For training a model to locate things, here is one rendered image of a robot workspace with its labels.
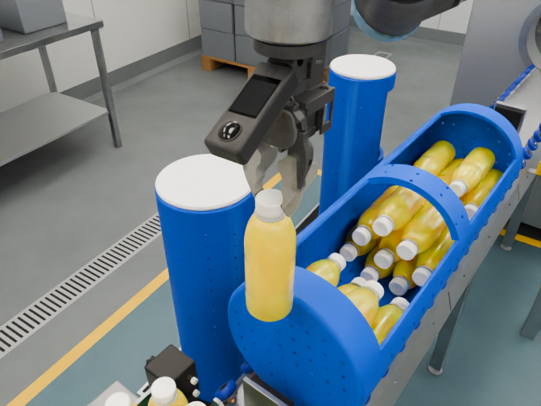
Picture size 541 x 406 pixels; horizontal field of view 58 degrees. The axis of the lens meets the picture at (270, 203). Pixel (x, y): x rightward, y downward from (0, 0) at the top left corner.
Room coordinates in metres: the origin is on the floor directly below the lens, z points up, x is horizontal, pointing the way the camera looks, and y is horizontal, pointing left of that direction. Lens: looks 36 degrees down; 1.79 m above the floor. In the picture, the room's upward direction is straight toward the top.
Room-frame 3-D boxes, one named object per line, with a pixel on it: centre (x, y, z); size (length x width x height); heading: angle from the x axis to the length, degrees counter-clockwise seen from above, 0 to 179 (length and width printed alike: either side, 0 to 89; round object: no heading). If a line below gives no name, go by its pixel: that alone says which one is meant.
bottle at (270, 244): (0.50, 0.00, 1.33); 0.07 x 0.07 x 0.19
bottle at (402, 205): (0.88, -0.29, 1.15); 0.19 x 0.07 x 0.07; 142
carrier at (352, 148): (2.04, -0.39, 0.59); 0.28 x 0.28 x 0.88
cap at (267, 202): (0.50, 0.00, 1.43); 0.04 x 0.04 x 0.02
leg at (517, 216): (2.05, -1.30, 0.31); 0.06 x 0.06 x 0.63; 52
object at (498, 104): (1.54, -0.81, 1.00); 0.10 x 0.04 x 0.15; 52
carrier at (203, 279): (1.16, 0.18, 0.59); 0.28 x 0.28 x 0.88
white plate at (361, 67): (2.04, -0.39, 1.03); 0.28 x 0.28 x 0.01
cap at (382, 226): (0.80, -0.23, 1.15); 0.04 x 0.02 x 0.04; 52
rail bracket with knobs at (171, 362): (0.57, 0.19, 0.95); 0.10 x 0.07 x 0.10; 52
